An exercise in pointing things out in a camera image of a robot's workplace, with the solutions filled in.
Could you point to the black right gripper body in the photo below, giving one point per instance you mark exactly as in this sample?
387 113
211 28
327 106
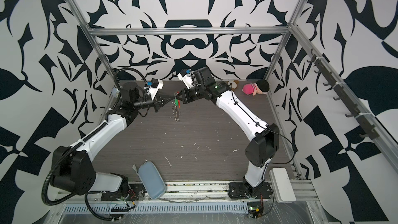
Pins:
191 95

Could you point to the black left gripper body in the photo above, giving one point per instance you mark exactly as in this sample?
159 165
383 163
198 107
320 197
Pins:
156 102

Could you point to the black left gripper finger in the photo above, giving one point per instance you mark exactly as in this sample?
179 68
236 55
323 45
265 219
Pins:
168 98
164 103

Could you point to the red handled keyring tool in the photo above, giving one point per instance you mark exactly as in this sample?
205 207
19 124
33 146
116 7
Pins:
176 111

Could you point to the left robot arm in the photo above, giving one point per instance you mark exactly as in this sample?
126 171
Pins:
72 168

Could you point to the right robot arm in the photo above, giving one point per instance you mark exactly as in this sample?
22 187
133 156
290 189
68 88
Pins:
263 138

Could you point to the brown white plush dog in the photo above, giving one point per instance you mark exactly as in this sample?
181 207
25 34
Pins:
233 84

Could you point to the blue grey glasses case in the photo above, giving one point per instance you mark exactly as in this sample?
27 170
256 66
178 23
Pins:
151 179

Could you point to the pink doll black hair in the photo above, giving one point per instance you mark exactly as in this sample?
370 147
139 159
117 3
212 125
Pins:
260 87

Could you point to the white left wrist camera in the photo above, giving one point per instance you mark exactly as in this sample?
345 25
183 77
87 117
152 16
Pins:
153 87

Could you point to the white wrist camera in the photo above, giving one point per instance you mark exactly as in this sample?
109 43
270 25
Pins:
188 77
153 87

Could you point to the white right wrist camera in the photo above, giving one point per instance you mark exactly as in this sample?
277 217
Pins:
188 77

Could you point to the white box on rail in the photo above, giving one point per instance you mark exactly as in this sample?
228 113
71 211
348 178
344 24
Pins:
281 184

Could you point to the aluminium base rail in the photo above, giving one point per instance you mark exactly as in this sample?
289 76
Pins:
189 192

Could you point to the wall coat hook rack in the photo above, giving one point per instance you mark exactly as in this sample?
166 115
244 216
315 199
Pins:
344 94

